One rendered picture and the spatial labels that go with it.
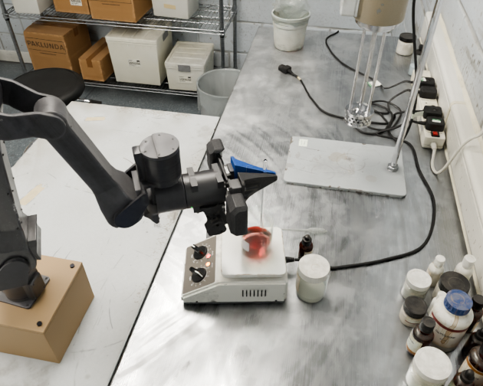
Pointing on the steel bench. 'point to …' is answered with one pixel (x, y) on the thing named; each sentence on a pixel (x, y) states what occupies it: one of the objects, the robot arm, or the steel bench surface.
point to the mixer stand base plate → (344, 167)
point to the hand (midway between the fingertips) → (256, 179)
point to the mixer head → (375, 13)
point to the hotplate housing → (238, 287)
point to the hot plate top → (275, 263)
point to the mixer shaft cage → (353, 114)
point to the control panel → (200, 266)
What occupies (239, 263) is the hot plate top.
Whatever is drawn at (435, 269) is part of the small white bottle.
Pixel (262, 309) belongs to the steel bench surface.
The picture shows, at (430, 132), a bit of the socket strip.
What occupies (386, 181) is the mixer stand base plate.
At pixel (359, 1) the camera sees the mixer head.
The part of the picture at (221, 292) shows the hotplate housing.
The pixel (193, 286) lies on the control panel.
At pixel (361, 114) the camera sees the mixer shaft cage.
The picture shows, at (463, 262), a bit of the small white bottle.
